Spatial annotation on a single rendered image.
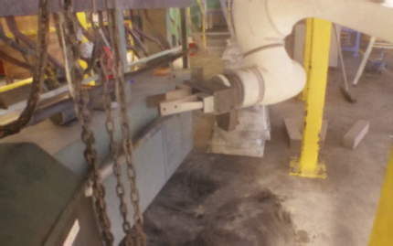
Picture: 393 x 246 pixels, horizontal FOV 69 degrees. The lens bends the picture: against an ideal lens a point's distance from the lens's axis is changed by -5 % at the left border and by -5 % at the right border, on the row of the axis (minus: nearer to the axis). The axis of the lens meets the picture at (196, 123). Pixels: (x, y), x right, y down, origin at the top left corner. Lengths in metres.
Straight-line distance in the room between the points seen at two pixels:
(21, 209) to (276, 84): 0.54
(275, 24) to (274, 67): 0.09
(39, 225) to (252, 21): 0.57
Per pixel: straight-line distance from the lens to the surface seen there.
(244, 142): 2.23
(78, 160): 1.17
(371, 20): 0.64
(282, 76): 0.71
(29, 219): 0.41
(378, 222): 0.26
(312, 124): 1.95
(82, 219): 0.50
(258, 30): 0.71
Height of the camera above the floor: 1.02
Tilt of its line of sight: 21 degrees down
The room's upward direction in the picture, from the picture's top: 2 degrees counter-clockwise
